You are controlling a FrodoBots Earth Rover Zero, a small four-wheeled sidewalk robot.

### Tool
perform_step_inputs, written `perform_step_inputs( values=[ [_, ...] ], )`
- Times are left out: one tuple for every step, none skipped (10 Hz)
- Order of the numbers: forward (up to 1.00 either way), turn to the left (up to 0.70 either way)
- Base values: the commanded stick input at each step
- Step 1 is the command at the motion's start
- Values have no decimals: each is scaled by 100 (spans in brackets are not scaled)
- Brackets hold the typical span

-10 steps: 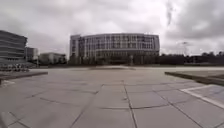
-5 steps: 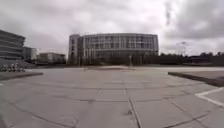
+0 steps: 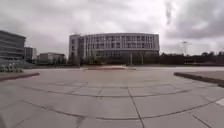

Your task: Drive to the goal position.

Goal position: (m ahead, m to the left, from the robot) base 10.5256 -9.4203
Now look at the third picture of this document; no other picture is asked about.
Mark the grey glass building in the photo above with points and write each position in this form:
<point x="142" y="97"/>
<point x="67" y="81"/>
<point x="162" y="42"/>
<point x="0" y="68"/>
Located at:
<point x="11" y="45"/>

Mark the large curved white building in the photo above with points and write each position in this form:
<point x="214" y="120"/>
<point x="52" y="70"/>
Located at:
<point x="116" y="45"/>

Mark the low grey building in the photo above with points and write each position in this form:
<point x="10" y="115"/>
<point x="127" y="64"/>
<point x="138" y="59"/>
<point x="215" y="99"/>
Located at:
<point x="50" y="57"/>

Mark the grey stone slab plaza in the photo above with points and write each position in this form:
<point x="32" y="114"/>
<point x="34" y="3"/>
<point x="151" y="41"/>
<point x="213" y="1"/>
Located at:
<point x="113" y="100"/>

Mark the tall light mast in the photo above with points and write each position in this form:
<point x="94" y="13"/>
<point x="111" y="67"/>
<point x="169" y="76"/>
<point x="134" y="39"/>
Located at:
<point x="185" y="47"/>

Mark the small pale building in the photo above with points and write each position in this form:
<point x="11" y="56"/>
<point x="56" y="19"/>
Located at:
<point x="30" y="53"/>

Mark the row of parked bicycles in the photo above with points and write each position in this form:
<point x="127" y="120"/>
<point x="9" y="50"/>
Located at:
<point x="10" y="68"/>

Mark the row of dark trees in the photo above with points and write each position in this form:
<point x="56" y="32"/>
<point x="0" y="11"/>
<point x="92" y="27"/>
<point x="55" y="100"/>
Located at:
<point x="190" y="58"/>

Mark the low round plaza platform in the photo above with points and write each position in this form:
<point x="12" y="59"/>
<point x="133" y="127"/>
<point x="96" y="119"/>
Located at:
<point x="108" y="68"/>

